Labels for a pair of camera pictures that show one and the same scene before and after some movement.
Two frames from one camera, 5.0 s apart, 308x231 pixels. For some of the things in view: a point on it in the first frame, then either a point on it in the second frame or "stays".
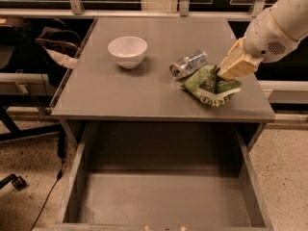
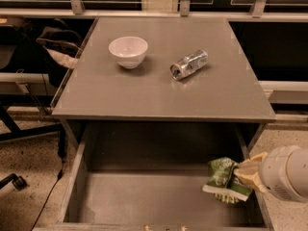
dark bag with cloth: [62, 46] stays
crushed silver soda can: [187, 64] stays
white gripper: [269, 38] → [275, 170]
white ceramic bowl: [129, 51] stays
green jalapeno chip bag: [211, 88] → [223, 183]
